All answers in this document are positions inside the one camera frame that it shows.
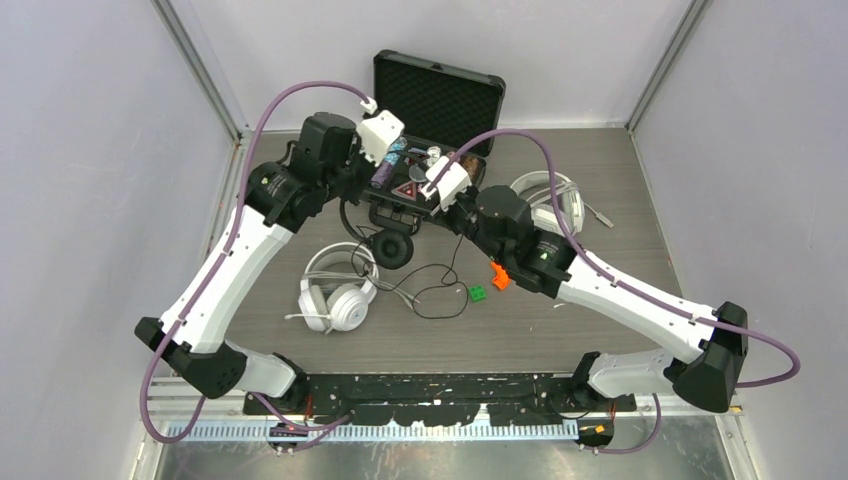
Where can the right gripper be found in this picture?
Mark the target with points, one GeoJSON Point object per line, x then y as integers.
{"type": "Point", "coordinates": [446, 216]}

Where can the black headphones with cable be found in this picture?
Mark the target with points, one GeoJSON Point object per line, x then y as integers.
{"type": "Point", "coordinates": [393, 249]}

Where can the white gaming headset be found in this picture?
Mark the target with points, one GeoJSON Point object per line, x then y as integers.
{"type": "Point", "coordinates": [535, 189]}

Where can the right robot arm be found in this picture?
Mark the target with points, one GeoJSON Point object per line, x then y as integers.
{"type": "Point", "coordinates": [700, 350]}

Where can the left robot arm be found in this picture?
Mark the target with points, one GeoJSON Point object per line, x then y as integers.
{"type": "Point", "coordinates": [325, 163]}

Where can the orange toy brick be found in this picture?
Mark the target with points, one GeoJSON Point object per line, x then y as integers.
{"type": "Point", "coordinates": [501, 279]}

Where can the green toy brick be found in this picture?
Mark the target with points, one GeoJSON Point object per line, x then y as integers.
{"type": "Point", "coordinates": [477, 293]}

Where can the black poker chip case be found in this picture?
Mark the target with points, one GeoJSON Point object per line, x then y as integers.
{"type": "Point", "coordinates": [442, 107]}

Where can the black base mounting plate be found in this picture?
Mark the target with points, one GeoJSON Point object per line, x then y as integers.
{"type": "Point", "coordinates": [508, 399]}

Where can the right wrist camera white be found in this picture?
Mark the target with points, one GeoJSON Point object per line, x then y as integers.
{"type": "Point", "coordinates": [445, 179]}

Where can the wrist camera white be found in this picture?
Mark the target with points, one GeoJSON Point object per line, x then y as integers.
{"type": "Point", "coordinates": [377, 134]}
{"type": "Point", "coordinates": [445, 179]}

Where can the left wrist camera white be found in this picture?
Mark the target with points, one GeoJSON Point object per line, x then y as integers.
{"type": "Point", "coordinates": [377, 134]}

